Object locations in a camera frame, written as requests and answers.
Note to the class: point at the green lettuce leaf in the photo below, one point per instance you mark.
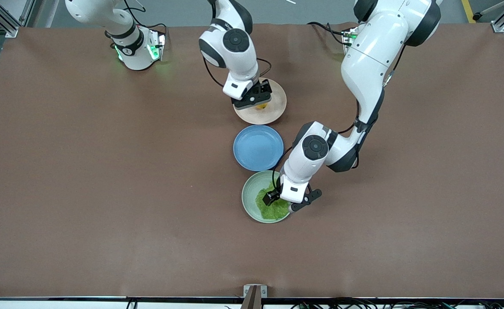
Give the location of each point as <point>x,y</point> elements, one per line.
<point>269,211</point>

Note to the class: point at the metal bracket with post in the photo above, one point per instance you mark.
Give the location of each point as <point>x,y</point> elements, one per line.
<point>255,294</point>

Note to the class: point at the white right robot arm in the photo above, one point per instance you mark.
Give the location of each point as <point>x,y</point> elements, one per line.
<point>235,56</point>

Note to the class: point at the pale green round plate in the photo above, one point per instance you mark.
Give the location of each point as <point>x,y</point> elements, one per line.
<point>252,189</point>

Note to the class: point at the blue round plate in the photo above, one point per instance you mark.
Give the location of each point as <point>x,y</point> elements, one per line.
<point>258,148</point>

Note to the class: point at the brown table cover sheet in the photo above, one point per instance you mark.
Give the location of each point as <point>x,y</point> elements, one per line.
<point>106,214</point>

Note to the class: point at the beige round plate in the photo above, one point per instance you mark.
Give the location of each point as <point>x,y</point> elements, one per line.
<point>273,113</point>

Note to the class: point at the yellow lemon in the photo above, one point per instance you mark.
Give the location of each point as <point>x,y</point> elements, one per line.
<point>261,106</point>

